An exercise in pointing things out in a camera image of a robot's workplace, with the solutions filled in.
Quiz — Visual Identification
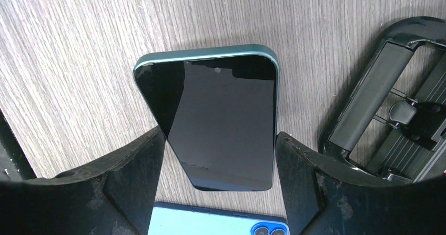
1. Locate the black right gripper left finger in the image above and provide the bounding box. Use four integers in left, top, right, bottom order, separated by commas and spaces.
1, 127, 165, 234

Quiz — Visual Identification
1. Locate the blue smartphone face down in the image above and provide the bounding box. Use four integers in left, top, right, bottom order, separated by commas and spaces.
148, 202, 290, 235

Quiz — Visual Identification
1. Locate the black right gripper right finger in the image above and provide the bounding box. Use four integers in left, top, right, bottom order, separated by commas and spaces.
276, 132, 445, 234

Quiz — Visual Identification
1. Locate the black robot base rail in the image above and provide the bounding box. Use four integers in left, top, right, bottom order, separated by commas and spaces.
1, 111, 37, 181

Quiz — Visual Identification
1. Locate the black poker chip case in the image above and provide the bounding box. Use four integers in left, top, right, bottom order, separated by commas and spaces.
318, 16, 445, 183

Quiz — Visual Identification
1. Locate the dark green-edged smartphone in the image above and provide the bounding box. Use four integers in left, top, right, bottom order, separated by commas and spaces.
133, 44, 280, 191

